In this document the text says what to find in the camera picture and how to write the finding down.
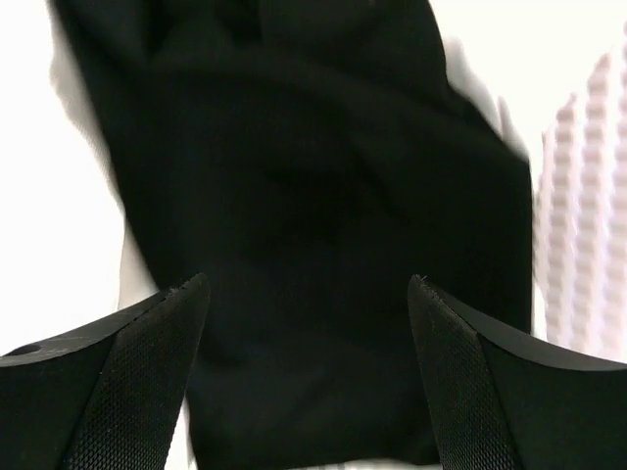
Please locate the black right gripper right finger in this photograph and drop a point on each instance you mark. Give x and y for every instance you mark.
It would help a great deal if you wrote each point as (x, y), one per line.
(502, 399)

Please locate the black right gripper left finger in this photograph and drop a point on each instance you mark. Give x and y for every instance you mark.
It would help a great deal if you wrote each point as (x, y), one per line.
(105, 395)

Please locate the black skirt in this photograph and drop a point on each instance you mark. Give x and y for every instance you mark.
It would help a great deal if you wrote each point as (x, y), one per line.
(309, 157)

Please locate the white plastic basket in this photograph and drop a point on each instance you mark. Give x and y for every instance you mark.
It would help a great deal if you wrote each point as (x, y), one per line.
(580, 225)

